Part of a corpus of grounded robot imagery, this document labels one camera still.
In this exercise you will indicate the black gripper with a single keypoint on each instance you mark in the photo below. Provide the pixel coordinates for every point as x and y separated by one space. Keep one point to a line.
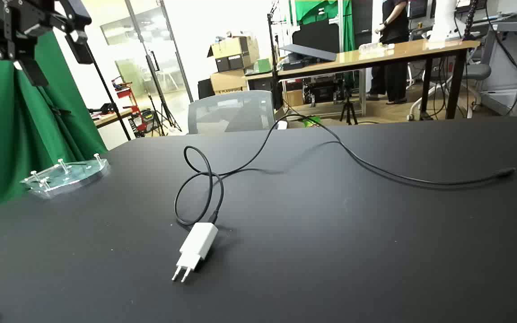
27 17

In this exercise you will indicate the white charger plug adapter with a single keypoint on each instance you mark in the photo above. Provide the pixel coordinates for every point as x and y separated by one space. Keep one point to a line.
197 243

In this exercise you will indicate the thin black backdrop pole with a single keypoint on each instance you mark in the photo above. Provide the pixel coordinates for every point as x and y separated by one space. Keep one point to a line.
111 100

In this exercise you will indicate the red tool cart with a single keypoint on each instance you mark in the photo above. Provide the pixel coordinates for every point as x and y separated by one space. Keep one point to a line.
127 93

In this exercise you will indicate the small wooden side table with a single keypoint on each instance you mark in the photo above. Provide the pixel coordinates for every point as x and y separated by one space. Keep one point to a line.
111 118

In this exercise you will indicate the large green backdrop cloth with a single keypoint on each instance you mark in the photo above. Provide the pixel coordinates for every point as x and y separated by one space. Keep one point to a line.
7 137

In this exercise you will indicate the translucent plate on standoffs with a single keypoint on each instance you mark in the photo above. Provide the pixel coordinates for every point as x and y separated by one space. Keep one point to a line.
66 175

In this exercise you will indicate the plain closed cardboard box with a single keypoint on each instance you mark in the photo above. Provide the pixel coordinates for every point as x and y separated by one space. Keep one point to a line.
230 82

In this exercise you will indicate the open cardboard box black contents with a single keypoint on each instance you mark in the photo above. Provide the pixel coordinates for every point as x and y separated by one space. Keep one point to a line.
233 51

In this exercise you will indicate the grey mesh office chair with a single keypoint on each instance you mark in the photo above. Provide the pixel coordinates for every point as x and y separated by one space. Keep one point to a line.
233 111

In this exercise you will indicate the black vertical pole stand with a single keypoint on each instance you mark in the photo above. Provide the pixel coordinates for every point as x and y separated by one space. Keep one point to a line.
273 73

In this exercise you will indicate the slanted grey board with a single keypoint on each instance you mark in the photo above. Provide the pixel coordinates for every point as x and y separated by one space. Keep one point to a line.
309 53

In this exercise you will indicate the small green hanging cloth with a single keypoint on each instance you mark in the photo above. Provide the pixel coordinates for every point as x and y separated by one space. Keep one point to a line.
317 12

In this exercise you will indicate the small black tripod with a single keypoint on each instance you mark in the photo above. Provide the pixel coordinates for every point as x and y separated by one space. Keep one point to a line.
348 109

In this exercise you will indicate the long wooden desk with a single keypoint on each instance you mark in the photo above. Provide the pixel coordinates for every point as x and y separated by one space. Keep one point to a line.
389 55

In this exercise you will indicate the person in black clothes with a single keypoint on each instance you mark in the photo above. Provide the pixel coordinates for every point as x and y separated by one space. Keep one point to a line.
395 24

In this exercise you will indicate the white curved stand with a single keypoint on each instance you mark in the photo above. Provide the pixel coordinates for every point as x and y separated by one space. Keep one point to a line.
443 24

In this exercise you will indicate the grey swivel chair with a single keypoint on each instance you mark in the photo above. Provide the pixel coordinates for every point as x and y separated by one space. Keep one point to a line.
475 73

